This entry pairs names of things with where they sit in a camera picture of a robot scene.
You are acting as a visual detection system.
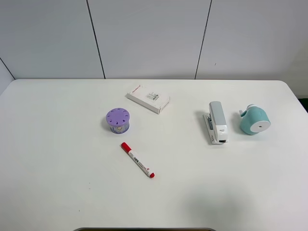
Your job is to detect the teal round pencil sharpener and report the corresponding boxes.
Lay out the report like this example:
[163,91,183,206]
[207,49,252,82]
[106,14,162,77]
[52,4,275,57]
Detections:
[239,104,271,135]

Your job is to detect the grey white stapler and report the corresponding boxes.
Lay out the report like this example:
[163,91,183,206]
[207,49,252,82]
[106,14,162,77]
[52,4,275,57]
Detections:
[203,101,228,144]

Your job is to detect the white flat cardboard box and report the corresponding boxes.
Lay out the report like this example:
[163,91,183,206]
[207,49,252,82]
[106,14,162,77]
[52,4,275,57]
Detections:
[126,85,170,115]

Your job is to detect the purple round container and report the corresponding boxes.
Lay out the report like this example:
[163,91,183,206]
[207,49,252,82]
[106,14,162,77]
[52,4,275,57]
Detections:
[105,108,130,134]

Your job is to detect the red white marker pen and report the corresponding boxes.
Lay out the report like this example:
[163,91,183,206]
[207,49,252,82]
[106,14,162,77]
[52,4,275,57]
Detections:
[120,142,155,179]

